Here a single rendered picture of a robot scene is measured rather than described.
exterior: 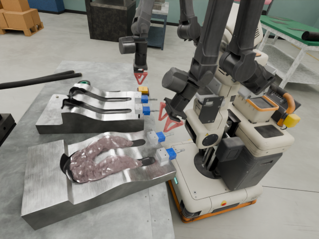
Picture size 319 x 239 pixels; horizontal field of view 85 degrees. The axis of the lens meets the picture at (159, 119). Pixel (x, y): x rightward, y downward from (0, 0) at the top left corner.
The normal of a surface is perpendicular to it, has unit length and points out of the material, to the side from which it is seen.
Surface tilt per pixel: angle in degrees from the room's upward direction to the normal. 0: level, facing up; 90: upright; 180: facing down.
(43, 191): 0
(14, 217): 0
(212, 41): 87
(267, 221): 0
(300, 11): 90
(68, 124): 90
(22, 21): 90
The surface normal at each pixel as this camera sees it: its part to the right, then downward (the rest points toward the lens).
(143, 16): 0.46, 0.33
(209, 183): 0.10, -0.76
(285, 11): -0.06, 0.64
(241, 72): 0.28, 0.63
